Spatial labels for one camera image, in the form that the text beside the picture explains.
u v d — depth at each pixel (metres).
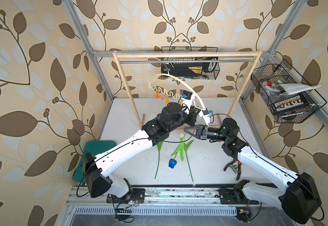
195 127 0.64
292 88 0.63
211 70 0.91
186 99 0.54
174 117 0.48
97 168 0.40
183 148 0.91
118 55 0.56
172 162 0.63
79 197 0.42
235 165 0.84
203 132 0.60
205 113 0.64
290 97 0.69
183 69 0.83
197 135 0.63
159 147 0.93
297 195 0.39
